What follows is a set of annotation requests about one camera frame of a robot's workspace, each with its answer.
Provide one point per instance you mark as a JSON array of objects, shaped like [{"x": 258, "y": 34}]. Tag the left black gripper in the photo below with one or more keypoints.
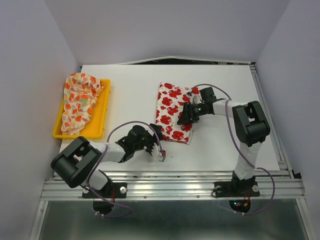
[{"x": 152, "y": 141}]

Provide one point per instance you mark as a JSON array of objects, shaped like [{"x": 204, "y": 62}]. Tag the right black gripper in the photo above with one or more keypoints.
[{"x": 186, "y": 118}]

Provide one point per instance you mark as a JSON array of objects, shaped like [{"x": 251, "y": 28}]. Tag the white red poppy skirt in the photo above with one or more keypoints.
[{"x": 169, "y": 107}]

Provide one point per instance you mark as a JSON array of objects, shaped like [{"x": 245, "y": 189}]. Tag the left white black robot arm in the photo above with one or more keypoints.
[{"x": 78, "y": 163}]

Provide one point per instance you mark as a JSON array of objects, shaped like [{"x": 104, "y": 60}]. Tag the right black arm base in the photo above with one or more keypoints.
[{"x": 227, "y": 189}]

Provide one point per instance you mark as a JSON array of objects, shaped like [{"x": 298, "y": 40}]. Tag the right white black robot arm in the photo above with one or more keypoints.
[{"x": 251, "y": 129}]

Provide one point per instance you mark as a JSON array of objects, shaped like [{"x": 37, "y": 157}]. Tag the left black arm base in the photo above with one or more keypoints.
[{"x": 117, "y": 190}]

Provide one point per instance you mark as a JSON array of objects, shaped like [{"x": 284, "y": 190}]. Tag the yellow plastic tray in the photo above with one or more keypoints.
[{"x": 94, "y": 129}]

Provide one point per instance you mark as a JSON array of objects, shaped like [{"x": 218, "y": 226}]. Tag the orange floral skirt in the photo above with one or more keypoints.
[{"x": 80, "y": 95}]

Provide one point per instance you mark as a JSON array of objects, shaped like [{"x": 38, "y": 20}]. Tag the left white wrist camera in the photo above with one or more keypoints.
[{"x": 158, "y": 154}]

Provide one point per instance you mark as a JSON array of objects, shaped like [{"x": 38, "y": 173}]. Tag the aluminium frame rail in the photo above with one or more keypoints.
[{"x": 178, "y": 185}]

